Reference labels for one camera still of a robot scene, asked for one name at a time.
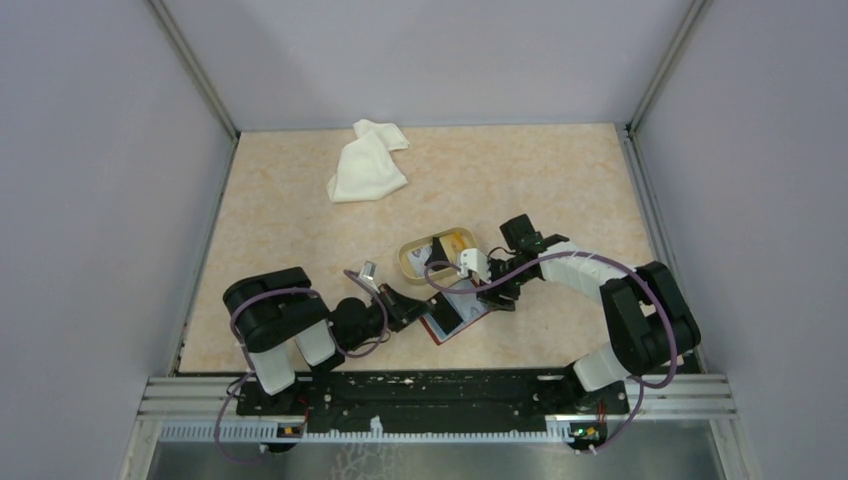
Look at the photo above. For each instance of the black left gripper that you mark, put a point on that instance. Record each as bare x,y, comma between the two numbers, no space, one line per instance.
403,310

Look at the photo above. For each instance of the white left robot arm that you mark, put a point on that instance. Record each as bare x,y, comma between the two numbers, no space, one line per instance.
267,311

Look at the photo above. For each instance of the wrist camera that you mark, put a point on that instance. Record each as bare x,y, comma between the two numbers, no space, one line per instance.
367,275
473,262

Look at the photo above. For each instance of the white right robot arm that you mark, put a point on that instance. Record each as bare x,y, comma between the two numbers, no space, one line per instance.
648,320

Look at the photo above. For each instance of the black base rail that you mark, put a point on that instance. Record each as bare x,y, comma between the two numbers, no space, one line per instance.
433,401

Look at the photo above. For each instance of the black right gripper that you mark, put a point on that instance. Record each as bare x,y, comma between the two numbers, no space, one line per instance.
490,296

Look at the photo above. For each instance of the beige oval tray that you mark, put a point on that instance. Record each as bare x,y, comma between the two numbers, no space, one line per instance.
454,241

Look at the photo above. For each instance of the red card holder wallet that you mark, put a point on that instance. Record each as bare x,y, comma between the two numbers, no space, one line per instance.
469,308

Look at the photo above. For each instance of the silver VIP card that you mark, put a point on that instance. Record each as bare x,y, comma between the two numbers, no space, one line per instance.
417,258

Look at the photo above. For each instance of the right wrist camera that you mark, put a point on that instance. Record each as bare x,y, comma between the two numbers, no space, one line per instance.
473,262

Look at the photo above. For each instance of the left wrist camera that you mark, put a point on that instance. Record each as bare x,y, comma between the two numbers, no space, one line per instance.
367,275

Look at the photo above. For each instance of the white crumpled cloth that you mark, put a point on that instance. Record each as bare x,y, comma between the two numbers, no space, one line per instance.
366,170

